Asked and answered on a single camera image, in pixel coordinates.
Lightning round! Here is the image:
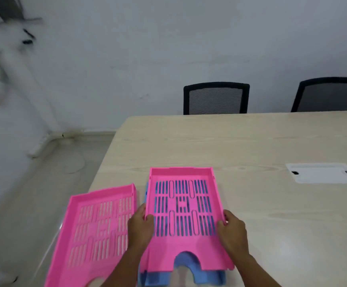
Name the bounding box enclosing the person's left hand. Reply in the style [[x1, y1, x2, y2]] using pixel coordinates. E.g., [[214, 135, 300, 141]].
[[127, 204, 155, 252]]

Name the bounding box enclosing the person's right hand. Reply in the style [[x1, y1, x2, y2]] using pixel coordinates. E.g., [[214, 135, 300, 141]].
[[217, 210, 250, 260]]

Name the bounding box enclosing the pink slotted plastic paper tray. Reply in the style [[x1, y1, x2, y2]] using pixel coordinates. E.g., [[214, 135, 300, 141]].
[[44, 184, 137, 287], [140, 167, 235, 273]]

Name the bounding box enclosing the person's right forearm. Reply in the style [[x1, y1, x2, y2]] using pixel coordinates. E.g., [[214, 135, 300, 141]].
[[232, 253, 278, 287]]

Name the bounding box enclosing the person's left forearm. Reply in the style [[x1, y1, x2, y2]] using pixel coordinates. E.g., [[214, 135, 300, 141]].
[[100, 249, 146, 287]]

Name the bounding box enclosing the blue plastic paper tray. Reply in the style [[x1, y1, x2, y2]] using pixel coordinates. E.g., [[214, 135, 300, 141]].
[[138, 182, 227, 287]]

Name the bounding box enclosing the white round stand base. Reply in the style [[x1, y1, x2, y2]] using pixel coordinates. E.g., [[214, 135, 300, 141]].
[[61, 137, 86, 174]]

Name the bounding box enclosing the black mesh office chair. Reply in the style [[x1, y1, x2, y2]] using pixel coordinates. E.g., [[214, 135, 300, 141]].
[[290, 77, 347, 113], [183, 82, 250, 115]]

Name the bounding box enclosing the white table cable cover plate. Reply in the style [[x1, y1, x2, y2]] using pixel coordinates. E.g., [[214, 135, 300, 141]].
[[285, 163, 347, 185]]

